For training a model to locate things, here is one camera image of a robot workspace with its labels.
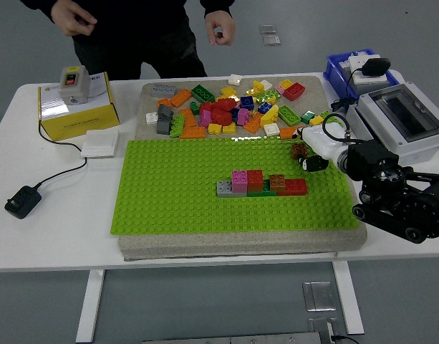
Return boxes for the silver floor bracket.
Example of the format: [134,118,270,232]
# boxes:
[307,317,349,344]

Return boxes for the white table leg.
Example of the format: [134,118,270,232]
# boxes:
[332,261,365,336]
[74,269,106,344]

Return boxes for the person's left hand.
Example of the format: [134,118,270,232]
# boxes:
[203,10,238,47]

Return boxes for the pink built toy brick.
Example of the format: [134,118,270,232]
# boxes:
[231,170,249,194]

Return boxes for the dark green long brick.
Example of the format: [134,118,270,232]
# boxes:
[190,84,216,103]

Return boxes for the red long built brick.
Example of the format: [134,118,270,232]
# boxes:
[276,178,309,197]

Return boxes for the lime green long brick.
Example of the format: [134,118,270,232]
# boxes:
[278,105,301,127]

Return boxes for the brown square toy brick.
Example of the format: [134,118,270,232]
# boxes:
[289,142,309,161]
[269,174,286,193]

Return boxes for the grey metal bar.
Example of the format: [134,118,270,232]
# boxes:
[142,332,334,344]

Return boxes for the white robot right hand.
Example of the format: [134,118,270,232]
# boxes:
[289,123,348,173]

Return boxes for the person's torso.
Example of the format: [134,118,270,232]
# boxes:
[36,0,209,80]

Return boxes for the silver floor plate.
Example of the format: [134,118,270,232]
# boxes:
[302,282,337,312]

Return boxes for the grey push-button switch box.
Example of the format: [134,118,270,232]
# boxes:
[57,64,91,106]

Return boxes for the grey long toy brick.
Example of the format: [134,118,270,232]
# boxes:
[150,83,178,98]

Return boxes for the white square wall switch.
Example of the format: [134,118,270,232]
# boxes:
[80,128,120,159]

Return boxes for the black charger cord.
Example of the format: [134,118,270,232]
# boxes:
[330,67,365,113]

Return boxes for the orange long toy brick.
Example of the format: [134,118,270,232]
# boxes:
[279,125,301,140]
[178,125,207,140]

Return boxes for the blue plastic bin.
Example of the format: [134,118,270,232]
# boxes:
[322,49,402,101]

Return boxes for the green studded baseplate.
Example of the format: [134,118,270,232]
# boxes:
[110,137,360,236]

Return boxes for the grey built toy brick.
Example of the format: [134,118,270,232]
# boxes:
[216,180,248,199]

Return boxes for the person's right hand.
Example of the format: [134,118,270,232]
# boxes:
[49,0,98,37]

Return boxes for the black charger plug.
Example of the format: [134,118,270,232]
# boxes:
[361,57,392,77]

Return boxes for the white plug block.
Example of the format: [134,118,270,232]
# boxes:
[347,51,383,67]

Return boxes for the white power socket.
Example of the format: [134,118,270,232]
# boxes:
[342,66,395,95]

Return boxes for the black power adapter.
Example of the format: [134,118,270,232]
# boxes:
[4,185,42,220]

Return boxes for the red square built brick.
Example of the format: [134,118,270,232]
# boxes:
[246,170,265,194]

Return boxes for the grey enclosure with clear lid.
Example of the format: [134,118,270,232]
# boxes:
[346,82,439,168]

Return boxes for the grey-brown foam mat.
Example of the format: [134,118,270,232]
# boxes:
[117,75,370,262]

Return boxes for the large red toy brick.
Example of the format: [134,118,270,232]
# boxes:
[283,82,306,102]

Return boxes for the yellow cardboard box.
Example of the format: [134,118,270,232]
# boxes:
[37,71,120,141]

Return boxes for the black adapter cord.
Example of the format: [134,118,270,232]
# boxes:
[34,121,88,189]

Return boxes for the yellow sloped toy brick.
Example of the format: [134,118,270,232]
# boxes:
[260,104,279,128]

